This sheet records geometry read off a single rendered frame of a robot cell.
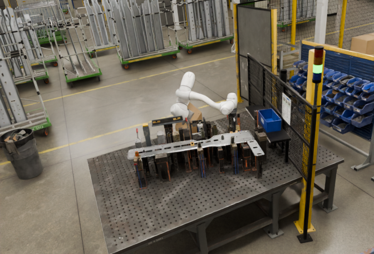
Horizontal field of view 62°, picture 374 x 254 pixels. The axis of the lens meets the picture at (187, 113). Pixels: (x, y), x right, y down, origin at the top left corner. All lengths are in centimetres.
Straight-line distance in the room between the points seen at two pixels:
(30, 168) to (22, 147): 41
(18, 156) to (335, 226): 441
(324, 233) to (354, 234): 30
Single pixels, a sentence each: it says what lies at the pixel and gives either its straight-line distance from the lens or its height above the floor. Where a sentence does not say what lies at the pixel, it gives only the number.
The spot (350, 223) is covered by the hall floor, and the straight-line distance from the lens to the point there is 404.
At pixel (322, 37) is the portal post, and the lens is 747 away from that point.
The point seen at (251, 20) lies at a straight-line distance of 570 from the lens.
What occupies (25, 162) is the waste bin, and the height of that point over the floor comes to 31.
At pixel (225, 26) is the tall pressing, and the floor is 64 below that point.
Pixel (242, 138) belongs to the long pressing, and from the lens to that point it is 341.
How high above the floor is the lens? 277
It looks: 26 degrees down
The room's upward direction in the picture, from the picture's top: 7 degrees counter-clockwise
